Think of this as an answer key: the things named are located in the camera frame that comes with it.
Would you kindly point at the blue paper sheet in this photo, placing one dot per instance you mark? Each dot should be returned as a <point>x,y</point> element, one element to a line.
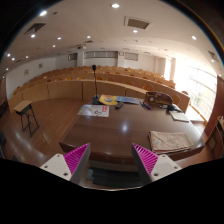
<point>126,99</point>

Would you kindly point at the beige folded towel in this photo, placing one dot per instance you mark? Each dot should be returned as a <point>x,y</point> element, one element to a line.
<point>164,142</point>

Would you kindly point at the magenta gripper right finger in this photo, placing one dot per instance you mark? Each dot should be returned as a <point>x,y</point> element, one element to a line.
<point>152,167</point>

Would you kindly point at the wooden box organizer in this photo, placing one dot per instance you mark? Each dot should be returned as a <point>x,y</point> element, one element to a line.
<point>158,98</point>

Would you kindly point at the large wooden desk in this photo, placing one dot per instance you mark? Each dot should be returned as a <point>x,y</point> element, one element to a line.
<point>111,137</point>

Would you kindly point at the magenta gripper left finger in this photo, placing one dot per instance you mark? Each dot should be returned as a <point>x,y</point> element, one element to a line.
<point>71,165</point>

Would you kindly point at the white notebook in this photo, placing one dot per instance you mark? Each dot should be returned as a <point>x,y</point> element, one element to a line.
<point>178,116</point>

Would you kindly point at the black remote control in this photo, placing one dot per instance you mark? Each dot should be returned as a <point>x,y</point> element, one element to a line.
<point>119,105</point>

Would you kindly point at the yellow booklet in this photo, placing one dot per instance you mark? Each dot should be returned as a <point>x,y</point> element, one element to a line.
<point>108,100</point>

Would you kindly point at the black desk microphone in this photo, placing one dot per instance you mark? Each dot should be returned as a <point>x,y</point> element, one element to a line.
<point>96,97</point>

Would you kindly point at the curved wooden bench row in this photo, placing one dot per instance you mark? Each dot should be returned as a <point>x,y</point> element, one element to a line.
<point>83,90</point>

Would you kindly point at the white printed poster sheet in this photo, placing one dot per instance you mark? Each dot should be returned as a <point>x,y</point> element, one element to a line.
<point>94,110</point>

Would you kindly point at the small folding side table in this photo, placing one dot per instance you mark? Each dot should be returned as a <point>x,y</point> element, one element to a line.
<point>25,109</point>

